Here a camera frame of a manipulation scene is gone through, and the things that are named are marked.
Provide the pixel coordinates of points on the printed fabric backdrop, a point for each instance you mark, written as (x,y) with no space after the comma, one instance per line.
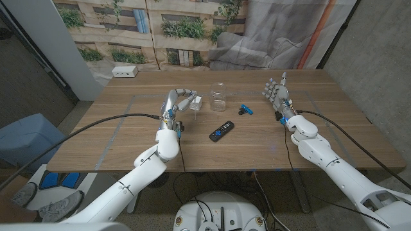
(192,48)

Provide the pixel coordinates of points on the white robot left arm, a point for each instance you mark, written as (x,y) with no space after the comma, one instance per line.
(135,183)

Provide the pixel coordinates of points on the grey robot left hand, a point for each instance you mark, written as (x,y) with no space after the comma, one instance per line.
(169,106)

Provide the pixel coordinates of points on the brown cardboard box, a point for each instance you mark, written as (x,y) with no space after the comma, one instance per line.
(8,183)

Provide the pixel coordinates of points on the white table leg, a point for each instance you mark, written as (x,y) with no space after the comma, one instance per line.
(131,207)

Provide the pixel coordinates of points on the blue grey storage bin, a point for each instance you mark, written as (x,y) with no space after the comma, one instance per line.
(29,141)

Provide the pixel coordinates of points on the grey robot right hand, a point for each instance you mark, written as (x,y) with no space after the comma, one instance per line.
(282,96)

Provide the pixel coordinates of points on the white cube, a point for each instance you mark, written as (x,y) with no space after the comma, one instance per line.
(198,104)

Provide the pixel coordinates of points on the white power strip box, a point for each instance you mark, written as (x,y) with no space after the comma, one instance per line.
(124,71)

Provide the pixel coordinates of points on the dark round floor object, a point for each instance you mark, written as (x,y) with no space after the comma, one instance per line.
(4,33)

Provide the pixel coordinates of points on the blue foot pad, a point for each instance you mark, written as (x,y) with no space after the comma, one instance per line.
(48,181)
(70,179)

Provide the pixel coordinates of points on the blue clip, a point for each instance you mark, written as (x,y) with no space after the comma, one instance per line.
(246,109)

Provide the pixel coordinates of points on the black backdrop stand pole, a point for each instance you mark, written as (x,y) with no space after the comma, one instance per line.
(337,35)

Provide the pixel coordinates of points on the black TV remote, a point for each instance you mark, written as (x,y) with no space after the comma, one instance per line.
(221,131)

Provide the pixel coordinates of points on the white robot torso base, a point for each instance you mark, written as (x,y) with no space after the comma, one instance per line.
(221,202)

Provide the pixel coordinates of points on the grey table leg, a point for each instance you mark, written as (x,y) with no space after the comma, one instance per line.
(300,192)

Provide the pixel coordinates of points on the grey sneaker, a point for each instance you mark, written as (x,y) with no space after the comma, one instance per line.
(61,207)
(25,194)

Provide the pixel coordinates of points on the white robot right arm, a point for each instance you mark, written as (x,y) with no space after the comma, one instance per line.
(337,170)

